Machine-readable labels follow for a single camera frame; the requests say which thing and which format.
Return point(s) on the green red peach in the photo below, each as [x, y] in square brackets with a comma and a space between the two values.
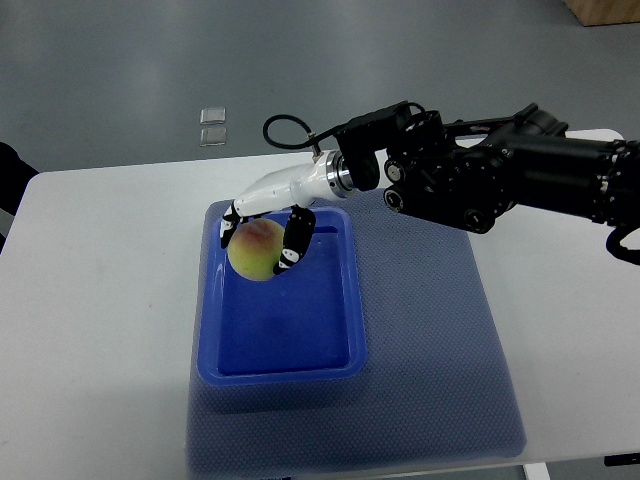
[255, 248]

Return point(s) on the wooden box corner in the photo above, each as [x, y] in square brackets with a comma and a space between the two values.
[604, 12]

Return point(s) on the dark object at left edge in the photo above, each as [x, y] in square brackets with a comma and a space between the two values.
[15, 177]

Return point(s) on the upper metal floor plate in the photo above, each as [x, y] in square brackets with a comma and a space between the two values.
[213, 115]

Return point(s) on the metal floor plate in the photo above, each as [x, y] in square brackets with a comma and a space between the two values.
[213, 136]
[213, 115]

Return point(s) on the blue plastic tray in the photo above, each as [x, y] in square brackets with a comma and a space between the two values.
[302, 326]

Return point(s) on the grey blue textured mat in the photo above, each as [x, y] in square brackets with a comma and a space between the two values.
[435, 387]

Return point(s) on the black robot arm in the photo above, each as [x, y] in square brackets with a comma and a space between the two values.
[468, 173]

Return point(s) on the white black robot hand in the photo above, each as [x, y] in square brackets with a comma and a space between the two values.
[285, 197]

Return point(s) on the lower metal floor plate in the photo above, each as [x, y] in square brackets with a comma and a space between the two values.
[213, 136]

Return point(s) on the white table leg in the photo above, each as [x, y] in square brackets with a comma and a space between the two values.
[536, 471]

